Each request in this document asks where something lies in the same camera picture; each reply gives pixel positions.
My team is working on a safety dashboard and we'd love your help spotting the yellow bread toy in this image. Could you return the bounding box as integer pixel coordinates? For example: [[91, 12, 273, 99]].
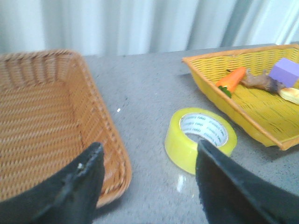
[[279, 88, 299, 105]]

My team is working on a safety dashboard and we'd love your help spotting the brown ginger root toy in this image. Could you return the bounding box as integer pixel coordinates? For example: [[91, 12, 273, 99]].
[[240, 69, 286, 94]]

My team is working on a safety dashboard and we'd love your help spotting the yellow woven basket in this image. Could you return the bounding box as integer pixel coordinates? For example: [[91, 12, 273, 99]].
[[182, 44, 299, 150]]

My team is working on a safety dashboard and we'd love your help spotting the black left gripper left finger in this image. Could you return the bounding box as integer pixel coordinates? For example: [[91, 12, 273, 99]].
[[0, 142, 104, 224]]

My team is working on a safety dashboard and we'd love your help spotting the brown wicker basket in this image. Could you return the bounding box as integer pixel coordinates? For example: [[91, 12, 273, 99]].
[[0, 49, 132, 207]]

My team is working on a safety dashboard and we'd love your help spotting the white curtain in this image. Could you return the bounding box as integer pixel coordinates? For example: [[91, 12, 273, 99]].
[[0, 0, 299, 56]]

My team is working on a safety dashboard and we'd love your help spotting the yellow tape roll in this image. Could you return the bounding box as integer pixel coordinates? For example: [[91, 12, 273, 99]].
[[164, 107, 237, 175]]

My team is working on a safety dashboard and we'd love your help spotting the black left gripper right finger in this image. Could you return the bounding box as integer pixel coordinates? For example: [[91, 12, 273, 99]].
[[196, 140, 299, 224]]

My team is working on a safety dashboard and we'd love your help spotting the purple foam block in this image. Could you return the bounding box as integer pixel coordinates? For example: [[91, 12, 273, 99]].
[[269, 58, 299, 87]]

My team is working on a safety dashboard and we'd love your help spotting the orange toy carrot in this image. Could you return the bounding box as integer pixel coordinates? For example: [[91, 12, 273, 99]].
[[216, 67, 247, 98]]

